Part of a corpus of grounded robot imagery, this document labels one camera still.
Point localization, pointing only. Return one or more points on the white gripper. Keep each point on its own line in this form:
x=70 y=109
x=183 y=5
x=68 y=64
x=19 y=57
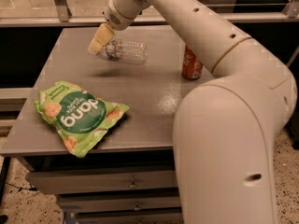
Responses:
x=114 y=17

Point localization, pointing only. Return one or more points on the green Dang chips bag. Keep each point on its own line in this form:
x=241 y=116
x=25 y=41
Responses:
x=80 y=118

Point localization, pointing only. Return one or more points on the grey drawer cabinet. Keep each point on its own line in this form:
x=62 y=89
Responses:
x=129 y=176

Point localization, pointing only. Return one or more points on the orange soda can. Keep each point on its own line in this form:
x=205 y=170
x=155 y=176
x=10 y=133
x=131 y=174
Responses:
x=191 y=66

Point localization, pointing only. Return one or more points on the grey metal railing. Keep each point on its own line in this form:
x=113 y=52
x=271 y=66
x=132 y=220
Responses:
x=46 y=16

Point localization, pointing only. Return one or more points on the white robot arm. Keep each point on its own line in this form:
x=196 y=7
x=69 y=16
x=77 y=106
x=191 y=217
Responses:
x=224 y=130

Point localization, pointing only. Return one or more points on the clear plastic water bottle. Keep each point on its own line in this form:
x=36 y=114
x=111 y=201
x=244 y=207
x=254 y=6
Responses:
x=126 y=50

